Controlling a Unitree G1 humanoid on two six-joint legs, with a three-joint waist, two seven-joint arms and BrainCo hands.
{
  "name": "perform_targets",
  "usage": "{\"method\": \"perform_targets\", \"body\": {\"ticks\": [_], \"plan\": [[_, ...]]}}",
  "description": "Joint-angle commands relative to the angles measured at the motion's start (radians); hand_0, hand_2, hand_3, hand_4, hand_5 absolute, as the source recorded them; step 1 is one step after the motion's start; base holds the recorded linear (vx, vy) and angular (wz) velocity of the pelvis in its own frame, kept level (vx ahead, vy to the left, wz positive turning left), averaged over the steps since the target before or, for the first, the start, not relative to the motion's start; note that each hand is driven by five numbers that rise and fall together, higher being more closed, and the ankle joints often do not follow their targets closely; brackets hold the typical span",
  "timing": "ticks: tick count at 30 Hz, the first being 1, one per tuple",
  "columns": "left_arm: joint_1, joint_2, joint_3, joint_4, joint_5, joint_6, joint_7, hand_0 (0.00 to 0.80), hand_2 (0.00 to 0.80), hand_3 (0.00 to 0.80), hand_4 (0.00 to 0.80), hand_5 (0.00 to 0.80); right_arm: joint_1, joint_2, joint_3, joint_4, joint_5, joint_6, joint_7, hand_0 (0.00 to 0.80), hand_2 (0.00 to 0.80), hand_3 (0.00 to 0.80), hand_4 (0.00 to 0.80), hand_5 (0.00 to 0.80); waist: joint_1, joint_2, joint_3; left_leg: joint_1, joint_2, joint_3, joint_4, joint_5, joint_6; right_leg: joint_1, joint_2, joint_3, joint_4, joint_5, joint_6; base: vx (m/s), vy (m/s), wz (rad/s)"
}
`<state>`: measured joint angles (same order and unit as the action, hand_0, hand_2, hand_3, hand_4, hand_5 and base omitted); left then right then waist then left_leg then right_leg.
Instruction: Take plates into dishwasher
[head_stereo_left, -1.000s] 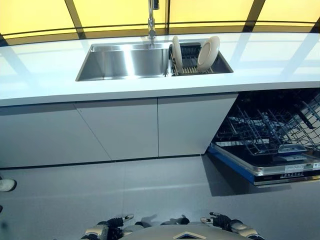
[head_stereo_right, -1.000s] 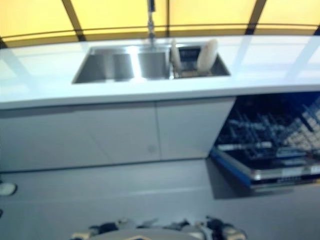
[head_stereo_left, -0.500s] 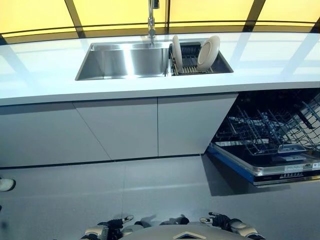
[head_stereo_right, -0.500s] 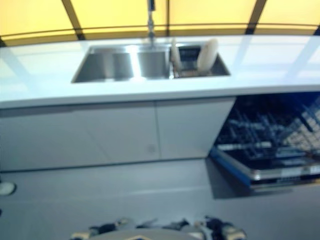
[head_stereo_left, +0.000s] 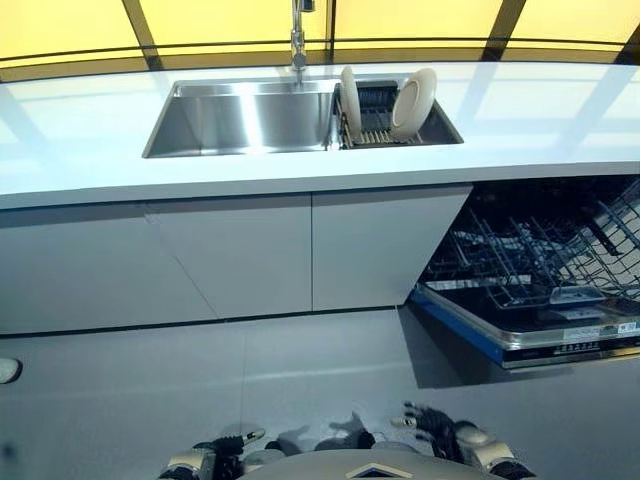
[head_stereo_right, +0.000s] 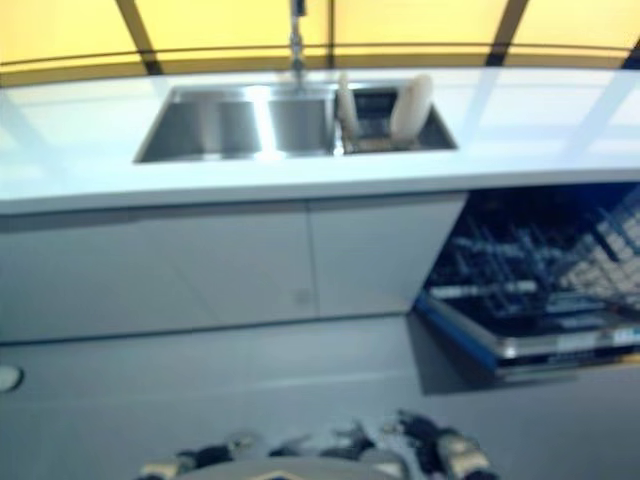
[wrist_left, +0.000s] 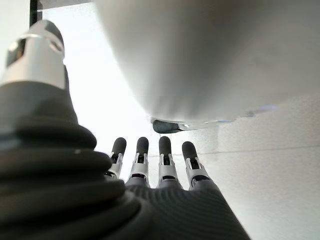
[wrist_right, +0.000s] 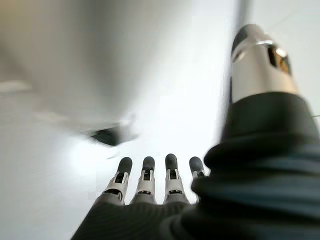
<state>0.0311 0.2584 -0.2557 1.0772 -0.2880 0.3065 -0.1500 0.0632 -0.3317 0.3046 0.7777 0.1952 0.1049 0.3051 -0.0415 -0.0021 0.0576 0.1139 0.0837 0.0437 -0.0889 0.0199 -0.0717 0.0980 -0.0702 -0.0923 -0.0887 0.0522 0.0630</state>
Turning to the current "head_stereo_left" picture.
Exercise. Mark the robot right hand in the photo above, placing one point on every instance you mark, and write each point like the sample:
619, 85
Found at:
433, 419

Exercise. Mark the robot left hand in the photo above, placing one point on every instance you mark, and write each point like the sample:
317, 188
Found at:
231, 442

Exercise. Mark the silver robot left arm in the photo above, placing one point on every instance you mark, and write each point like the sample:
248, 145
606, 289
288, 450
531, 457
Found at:
188, 464

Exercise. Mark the dishwasher door with control panel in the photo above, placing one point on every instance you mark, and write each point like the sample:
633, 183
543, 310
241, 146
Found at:
540, 330

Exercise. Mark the grey robot torso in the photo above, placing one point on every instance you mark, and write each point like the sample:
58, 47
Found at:
350, 460

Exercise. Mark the white cabinet door narrow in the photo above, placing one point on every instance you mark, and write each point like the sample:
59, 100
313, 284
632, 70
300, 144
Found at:
385, 245

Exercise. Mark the white cabinet door wide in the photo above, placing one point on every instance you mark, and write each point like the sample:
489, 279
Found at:
240, 255

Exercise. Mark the white cabinet door angled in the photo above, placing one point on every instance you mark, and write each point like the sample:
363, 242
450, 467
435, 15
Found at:
95, 275

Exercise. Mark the white round object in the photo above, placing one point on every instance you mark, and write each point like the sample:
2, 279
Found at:
9, 370

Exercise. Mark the black sink drying rack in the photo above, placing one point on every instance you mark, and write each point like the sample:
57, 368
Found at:
385, 117

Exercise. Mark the white plate leaning tilted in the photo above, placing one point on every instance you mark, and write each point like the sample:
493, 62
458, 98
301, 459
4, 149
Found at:
413, 98

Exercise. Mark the stainless steel sink basin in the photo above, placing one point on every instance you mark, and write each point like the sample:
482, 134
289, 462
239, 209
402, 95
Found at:
250, 116

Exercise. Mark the white plate standing upright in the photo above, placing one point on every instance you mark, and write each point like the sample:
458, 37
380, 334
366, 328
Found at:
351, 102

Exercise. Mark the chrome kitchen faucet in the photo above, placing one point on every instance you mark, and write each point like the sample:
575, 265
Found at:
299, 37

